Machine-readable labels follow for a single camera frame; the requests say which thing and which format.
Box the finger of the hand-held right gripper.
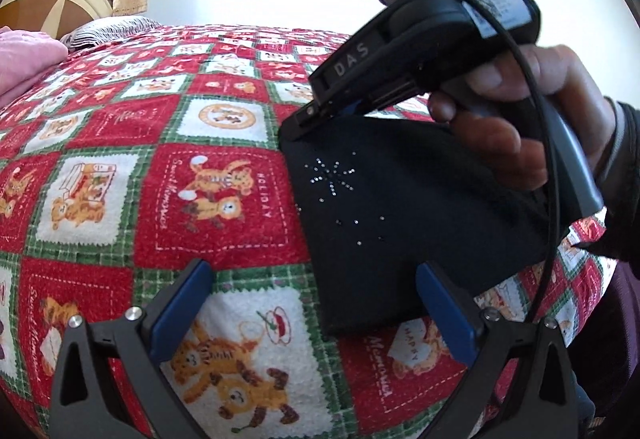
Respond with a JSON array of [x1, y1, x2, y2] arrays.
[[278, 95, 371, 140]]

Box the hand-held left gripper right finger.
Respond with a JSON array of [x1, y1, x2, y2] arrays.
[[415, 261, 598, 439]]

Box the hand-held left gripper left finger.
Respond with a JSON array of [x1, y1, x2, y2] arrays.
[[47, 259, 216, 439]]

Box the black pants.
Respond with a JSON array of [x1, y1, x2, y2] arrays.
[[277, 106, 573, 338]]

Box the person's right forearm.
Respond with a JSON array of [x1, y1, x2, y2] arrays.
[[595, 96, 640, 265]]

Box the person's right hand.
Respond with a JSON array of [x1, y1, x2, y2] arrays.
[[427, 44, 619, 193]]

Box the red checkered printed blanket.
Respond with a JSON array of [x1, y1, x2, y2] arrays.
[[0, 24, 621, 439]]

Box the person's dark clothing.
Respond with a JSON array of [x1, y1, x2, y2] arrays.
[[562, 263, 640, 439]]

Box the grey striped pillow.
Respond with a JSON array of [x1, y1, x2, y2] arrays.
[[60, 16, 162, 50]]

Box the pink pillow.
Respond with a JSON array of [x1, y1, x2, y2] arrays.
[[0, 25, 69, 108]]

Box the black cable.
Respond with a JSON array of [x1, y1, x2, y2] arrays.
[[420, 0, 563, 439]]

